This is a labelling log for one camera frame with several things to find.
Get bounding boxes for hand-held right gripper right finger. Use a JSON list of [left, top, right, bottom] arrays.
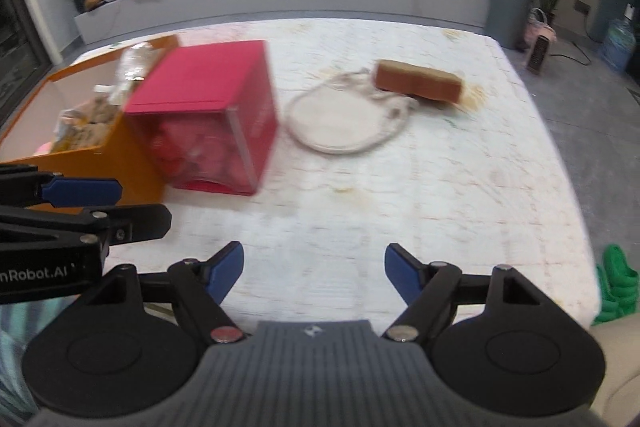
[[382, 243, 548, 343]]

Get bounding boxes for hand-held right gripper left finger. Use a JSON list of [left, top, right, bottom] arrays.
[[82, 241, 247, 345]]

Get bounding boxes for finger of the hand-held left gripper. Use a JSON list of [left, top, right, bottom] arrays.
[[0, 163, 124, 210], [0, 203, 173, 254]]

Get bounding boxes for orange cardboard box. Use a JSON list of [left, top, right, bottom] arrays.
[[0, 34, 181, 212]]

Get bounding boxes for brown fuzzy cloth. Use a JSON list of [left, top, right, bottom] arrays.
[[62, 99, 124, 152]]

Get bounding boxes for purple plush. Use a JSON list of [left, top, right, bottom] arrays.
[[111, 43, 162, 108]]

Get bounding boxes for red box with clear front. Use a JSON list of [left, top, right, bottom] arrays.
[[122, 39, 280, 196]]

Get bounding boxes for white crackle-pattern table cover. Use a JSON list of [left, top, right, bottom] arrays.
[[75, 19, 601, 324]]

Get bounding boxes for person's striped fleece clothing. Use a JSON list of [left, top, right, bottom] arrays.
[[0, 297, 67, 424]]

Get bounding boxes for pile of red plush balls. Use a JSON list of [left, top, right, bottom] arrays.
[[150, 117, 242, 188]]

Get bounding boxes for bread loaf plush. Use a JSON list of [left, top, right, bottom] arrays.
[[374, 59, 464, 104]]

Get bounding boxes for green slippers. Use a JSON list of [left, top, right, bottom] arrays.
[[592, 244, 640, 327]]

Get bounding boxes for beige sofa cushion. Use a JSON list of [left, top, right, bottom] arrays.
[[589, 307, 640, 427]]

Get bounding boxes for small white heater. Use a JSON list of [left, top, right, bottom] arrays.
[[526, 34, 557, 76]]

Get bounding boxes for grey waste bin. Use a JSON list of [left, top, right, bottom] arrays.
[[484, 0, 537, 50]]

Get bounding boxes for pink basket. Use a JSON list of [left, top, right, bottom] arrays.
[[522, 7, 557, 42]]

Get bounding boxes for blue water jug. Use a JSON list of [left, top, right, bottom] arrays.
[[597, 18, 637, 74]]

